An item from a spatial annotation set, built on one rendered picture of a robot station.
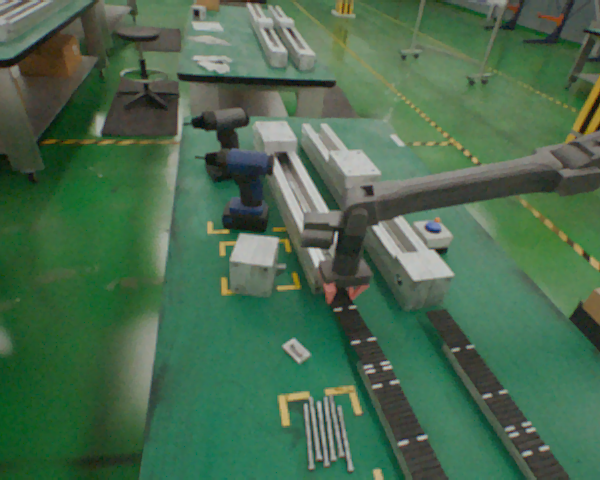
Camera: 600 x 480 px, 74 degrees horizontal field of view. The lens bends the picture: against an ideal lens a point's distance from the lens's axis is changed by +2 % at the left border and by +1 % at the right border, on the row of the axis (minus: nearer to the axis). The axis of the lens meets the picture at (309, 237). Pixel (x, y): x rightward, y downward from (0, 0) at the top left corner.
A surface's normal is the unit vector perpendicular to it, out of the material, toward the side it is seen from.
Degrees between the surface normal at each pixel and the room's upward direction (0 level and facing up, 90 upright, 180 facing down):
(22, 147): 90
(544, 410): 0
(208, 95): 90
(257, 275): 90
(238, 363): 0
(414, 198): 86
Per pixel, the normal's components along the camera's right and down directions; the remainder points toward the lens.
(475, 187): -0.03, 0.56
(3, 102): 0.21, 0.60
